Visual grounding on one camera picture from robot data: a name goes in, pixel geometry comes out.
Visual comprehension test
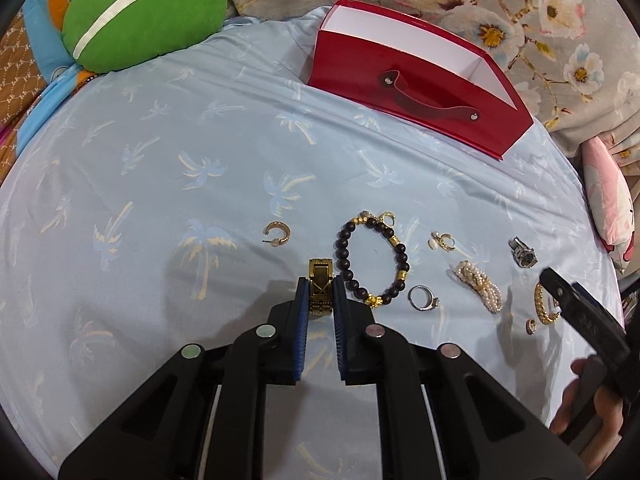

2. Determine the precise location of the gold watch band bracelet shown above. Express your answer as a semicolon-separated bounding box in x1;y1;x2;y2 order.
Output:
307;257;335;319

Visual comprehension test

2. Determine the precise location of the small gold pearl earring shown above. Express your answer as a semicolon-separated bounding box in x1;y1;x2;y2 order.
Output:
427;232;456;252

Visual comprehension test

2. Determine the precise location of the person right hand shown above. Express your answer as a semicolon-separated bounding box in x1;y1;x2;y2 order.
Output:
549;359;624;476

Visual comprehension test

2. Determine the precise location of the pink flamingo pillow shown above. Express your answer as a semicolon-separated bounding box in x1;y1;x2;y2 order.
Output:
580;136;634;273

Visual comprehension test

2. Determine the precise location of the light blue palm bedsheet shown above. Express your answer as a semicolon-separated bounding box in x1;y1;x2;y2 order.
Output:
1;9;622;474

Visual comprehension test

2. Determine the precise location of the red gift box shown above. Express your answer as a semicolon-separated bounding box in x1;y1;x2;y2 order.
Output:
308;0;534;159

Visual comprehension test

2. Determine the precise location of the grey floral blanket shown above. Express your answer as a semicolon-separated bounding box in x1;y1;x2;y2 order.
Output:
230;0;639;177

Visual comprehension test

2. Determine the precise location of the colourful cartoon blanket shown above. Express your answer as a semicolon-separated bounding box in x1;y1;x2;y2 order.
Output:
1;0;92;179

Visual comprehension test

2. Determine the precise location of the green plush pillow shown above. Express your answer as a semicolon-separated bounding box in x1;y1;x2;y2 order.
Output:
62;0;228;74

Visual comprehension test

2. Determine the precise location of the dark stone silver ring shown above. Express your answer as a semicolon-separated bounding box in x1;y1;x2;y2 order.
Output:
508;236;539;270

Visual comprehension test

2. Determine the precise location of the pearl bead bracelet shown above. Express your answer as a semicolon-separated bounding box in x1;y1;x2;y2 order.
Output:
452;259;504;316

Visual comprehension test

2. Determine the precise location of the black bead gold bracelet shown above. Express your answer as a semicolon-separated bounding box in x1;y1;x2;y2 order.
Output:
334;210;411;309

